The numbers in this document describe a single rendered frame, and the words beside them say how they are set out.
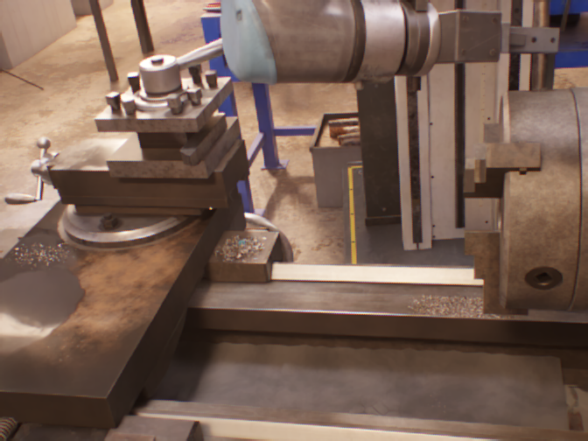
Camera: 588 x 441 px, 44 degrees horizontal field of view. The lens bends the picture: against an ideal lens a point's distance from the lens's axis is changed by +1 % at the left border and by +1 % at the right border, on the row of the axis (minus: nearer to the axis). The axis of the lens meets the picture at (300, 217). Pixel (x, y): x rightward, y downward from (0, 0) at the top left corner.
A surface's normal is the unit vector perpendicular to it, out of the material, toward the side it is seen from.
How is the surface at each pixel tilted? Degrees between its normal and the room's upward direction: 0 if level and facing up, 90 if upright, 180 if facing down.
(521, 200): 61
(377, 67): 111
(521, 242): 81
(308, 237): 0
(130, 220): 0
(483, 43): 74
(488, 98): 90
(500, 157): 41
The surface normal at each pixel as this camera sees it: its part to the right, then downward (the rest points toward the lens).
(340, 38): 0.33, 0.19
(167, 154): -0.11, -0.86
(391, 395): -0.43, -0.82
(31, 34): 0.97, 0.00
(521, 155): -0.22, -0.30
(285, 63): 0.28, 0.70
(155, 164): -0.24, 0.52
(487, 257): -0.23, 0.21
